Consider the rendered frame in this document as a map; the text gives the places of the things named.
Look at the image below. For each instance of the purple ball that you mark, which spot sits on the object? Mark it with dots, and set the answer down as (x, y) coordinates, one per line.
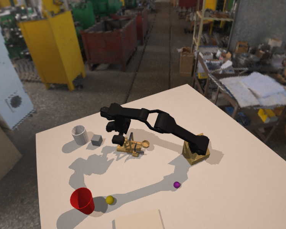
(176, 184)

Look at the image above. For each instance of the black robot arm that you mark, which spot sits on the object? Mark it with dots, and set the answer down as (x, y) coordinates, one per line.
(164, 124)

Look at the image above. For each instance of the yellow ball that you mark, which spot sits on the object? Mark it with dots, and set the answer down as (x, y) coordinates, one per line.
(109, 200)

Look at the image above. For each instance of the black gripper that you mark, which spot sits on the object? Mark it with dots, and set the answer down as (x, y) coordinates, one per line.
(122, 129)

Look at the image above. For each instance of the grey open cup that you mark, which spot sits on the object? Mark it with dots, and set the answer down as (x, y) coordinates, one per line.
(80, 134)

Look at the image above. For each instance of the wooden toy catapult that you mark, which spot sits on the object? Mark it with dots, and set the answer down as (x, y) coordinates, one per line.
(131, 146)

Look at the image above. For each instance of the dark red cup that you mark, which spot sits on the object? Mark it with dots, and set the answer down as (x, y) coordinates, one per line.
(82, 200)

